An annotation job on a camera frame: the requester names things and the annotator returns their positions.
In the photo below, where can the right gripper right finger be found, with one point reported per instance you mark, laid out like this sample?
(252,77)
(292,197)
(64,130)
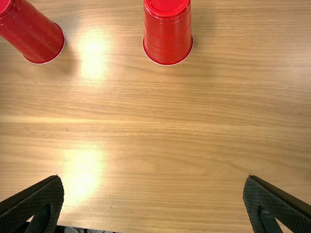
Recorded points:
(279,201)

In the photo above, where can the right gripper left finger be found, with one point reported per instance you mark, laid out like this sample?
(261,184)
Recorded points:
(29,201)

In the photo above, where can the red cup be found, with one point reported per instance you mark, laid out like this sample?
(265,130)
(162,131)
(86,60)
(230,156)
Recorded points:
(167,34)
(31,36)

